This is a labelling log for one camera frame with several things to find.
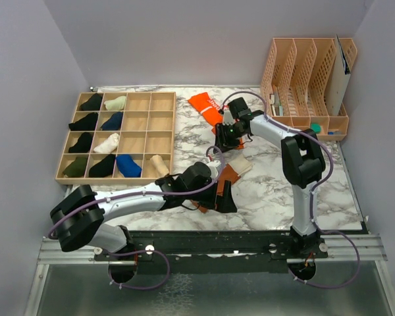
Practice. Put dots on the blue rolled underwear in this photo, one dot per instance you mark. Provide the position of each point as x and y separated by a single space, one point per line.
128 167

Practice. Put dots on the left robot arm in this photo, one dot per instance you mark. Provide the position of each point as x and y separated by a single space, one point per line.
81 219

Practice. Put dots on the aluminium extrusion rail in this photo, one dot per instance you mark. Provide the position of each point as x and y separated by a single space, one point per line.
334 248

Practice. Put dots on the black rolled underwear second row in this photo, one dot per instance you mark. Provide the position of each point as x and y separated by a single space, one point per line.
86 123

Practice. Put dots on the dark green rolled underwear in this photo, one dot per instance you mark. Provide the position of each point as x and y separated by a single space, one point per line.
77 168

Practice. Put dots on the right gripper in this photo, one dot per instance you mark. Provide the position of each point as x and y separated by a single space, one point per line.
221 139

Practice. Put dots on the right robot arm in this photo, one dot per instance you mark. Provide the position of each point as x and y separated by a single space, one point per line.
303 163

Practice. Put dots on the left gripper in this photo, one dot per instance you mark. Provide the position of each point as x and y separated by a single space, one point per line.
224 204

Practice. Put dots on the green object in rack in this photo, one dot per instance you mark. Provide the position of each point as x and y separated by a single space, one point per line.
316 128

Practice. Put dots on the beige rolled underwear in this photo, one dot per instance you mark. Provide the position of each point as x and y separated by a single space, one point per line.
160 167

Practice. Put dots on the black rolled underwear third row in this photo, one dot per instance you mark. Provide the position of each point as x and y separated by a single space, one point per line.
83 144

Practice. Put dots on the light green rolled underwear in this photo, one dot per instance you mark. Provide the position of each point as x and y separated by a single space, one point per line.
116 104

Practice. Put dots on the pink plastic file rack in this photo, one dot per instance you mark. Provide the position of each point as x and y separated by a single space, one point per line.
297 73

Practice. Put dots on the black rolled underwear top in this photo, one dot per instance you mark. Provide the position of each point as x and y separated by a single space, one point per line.
93 103

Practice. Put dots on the white rolled underwear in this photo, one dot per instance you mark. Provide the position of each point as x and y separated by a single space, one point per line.
108 145

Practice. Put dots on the navy rolled underwear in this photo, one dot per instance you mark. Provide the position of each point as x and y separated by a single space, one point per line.
113 123

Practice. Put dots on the rust brown underwear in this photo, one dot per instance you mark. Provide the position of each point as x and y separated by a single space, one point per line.
233 171

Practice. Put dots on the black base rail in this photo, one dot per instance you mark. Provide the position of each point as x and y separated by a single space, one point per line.
210 252

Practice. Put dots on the black rolled underwear bottom row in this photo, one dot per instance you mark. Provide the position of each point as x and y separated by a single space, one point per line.
104 168

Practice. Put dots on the white board in rack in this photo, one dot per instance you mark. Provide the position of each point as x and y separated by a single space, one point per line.
339 78

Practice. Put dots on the wooden compartment organizer tray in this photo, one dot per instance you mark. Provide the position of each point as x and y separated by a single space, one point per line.
147 129

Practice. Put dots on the bright orange underwear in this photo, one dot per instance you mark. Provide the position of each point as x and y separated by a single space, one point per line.
207 108

